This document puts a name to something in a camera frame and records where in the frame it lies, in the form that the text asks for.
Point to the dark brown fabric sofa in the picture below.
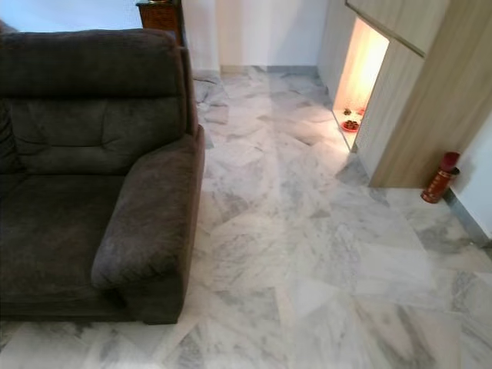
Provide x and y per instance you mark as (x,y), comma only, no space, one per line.
(77,200)

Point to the dark carved wooden stand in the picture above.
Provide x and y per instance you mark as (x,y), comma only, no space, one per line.
(161,17)

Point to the small red plate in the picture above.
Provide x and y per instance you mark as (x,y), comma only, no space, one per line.
(350,126)

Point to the light wooden cabinet with niche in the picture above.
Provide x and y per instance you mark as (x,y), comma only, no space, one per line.
(423,108)

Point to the red cylindrical container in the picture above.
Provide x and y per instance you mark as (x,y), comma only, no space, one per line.
(438,183)

